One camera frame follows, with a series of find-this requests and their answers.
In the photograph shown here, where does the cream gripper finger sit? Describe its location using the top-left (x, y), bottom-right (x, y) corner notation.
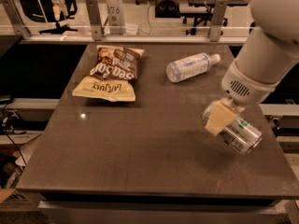
top-left (205, 101), bottom-right (238, 136)

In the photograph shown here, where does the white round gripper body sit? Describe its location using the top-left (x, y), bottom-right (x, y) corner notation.
top-left (221, 60), bottom-right (278, 105)

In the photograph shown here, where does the white green 7up can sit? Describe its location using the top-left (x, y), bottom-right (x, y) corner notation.
top-left (201, 100), bottom-right (263, 156)

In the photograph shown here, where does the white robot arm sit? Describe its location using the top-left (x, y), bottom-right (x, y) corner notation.
top-left (205, 0), bottom-right (299, 135)

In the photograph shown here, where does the clear plastic water bottle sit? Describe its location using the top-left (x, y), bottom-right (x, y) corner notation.
top-left (166, 52), bottom-right (221, 83)

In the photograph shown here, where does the black desk in background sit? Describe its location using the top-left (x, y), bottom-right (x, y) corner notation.
top-left (182, 0), bottom-right (248, 35)

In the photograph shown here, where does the black box with circles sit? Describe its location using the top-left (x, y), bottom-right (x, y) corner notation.
top-left (155, 0), bottom-right (180, 18)

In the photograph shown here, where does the brown yellow chip bag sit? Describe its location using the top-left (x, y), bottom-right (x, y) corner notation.
top-left (72, 45), bottom-right (144, 102)

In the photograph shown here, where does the white numbered pillar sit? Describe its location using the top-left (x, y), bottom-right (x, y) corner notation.
top-left (106, 0), bottom-right (126, 35)

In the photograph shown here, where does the cardboard box lower left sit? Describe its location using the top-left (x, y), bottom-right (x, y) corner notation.
top-left (0, 189), bottom-right (37, 212)

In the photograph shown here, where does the right metal bracket post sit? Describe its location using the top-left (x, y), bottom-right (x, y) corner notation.
top-left (209, 0), bottom-right (228, 42)

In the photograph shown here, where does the metal bracket post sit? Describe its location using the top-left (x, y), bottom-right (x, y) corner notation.
top-left (209, 0), bottom-right (228, 42)
top-left (85, 0), bottom-right (104, 41)
top-left (0, 0), bottom-right (31, 39)

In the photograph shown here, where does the middle metal bracket post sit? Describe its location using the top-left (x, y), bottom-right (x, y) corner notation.
top-left (85, 0), bottom-right (104, 41)

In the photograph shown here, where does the black cable at left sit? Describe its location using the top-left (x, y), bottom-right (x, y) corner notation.
top-left (0, 101), bottom-right (27, 168)

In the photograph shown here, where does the left metal bracket post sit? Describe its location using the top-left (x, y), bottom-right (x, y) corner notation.
top-left (0, 0), bottom-right (31, 39)

